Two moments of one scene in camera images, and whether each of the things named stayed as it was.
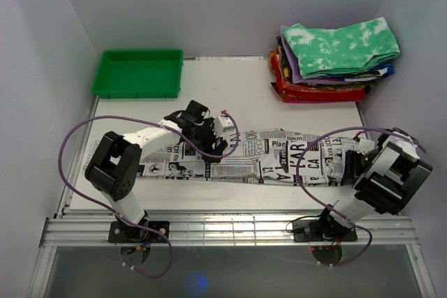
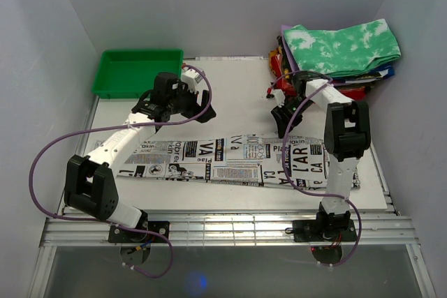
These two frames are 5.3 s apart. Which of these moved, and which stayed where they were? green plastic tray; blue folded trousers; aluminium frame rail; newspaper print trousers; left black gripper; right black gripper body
Moved: right black gripper body; left black gripper
Stayed: aluminium frame rail; blue folded trousers; newspaper print trousers; green plastic tray
